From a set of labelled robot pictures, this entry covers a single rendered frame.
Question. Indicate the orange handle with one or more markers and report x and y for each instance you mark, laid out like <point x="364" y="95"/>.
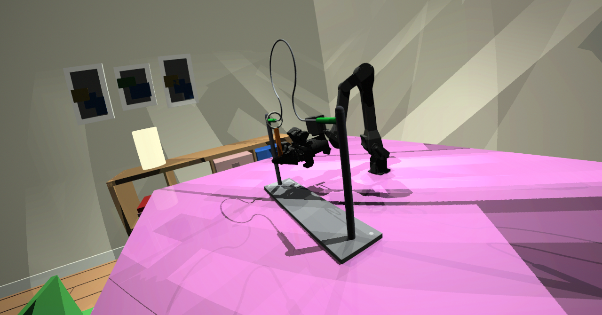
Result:
<point x="276" y="132"/>

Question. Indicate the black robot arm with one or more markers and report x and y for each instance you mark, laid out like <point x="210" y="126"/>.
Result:
<point x="363" y="78"/>

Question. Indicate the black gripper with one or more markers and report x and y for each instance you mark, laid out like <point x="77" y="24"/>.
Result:
<point x="294" y="154"/>

